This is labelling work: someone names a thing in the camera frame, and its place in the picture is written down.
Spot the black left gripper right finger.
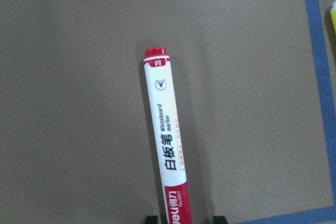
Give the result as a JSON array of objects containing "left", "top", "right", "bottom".
[{"left": 213, "top": 216, "right": 226, "bottom": 224}]

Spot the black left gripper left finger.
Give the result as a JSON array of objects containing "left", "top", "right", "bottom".
[{"left": 145, "top": 216, "right": 158, "bottom": 224}]

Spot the red whiteboard marker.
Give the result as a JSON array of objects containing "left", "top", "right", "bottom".
[{"left": 143, "top": 47, "right": 193, "bottom": 223}]

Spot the brown paper table mat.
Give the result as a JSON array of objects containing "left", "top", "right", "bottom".
[{"left": 1, "top": 0, "right": 334, "bottom": 223}]

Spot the yellow marker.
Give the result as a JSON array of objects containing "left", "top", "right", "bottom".
[{"left": 330, "top": 1, "right": 336, "bottom": 33}]

